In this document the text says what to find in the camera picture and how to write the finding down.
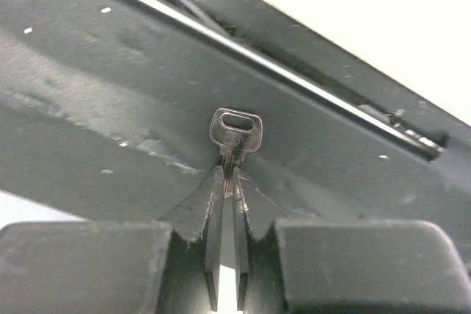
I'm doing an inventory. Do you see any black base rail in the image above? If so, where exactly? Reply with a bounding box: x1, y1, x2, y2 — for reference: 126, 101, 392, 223
1, 0, 470, 261

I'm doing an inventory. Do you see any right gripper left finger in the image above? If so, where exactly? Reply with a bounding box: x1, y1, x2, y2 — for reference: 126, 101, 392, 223
1, 166, 224, 313

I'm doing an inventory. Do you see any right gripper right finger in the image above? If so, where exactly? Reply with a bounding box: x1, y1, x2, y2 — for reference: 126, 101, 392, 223
233, 170, 470, 313

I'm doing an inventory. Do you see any silver key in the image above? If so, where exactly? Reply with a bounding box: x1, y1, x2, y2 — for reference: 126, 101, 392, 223
209, 107, 263, 197

